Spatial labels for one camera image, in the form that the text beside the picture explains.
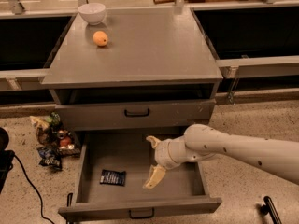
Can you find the orange fruit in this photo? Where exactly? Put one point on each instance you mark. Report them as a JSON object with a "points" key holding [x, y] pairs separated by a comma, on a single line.
{"points": [[100, 38]]}

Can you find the open grey middle drawer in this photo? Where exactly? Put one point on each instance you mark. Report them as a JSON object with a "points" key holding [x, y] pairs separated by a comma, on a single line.
{"points": [[114, 166]]}

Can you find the closed grey top drawer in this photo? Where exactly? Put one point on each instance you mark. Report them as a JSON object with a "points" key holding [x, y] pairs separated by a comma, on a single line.
{"points": [[110, 116]]}

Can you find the red soda can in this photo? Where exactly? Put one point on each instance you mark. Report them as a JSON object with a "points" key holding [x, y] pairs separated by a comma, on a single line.
{"points": [[65, 142]]}

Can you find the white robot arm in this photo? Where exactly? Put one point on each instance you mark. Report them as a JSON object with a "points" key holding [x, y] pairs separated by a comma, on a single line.
{"points": [[199, 142]]}

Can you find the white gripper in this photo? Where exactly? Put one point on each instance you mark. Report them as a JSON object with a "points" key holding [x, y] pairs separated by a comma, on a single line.
{"points": [[163, 155]]}

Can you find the grey drawer cabinet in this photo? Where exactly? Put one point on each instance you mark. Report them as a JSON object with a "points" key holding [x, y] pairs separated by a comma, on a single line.
{"points": [[152, 54]]}

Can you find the blue rxbar blueberry wrapper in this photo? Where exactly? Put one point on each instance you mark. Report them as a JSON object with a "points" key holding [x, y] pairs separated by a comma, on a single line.
{"points": [[109, 177]]}

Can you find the white bowl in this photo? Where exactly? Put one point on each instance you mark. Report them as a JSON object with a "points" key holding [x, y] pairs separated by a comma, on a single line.
{"points": [[92, 13]]}

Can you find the black handle bottom right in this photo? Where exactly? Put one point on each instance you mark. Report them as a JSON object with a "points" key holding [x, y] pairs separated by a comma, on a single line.
{"points": [[268, 208]]}

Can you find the dark blue chip bag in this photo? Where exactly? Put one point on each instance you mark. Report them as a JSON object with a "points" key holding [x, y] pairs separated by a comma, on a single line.
{"points": [[50, 157]]}

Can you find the wooden stick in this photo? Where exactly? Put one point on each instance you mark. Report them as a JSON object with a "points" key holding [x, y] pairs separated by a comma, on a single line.
{"points": [[163, 1]]}

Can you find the pile of snack packages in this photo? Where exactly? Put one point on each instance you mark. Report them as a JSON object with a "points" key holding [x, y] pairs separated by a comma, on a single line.
{"points": [[49, 132]]}

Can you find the black device on floor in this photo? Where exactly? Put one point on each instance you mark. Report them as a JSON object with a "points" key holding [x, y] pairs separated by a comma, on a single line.
{"points": [[6, 157]]}

